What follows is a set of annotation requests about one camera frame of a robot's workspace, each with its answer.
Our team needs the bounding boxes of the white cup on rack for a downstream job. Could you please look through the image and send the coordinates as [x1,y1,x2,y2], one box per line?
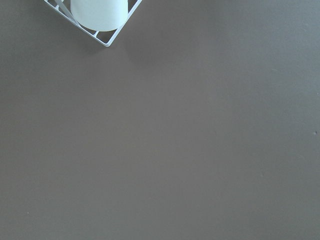
[70,0,128,32]

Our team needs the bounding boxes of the white cup rack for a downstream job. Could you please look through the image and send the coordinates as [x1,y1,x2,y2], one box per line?
[44,0,142,48]

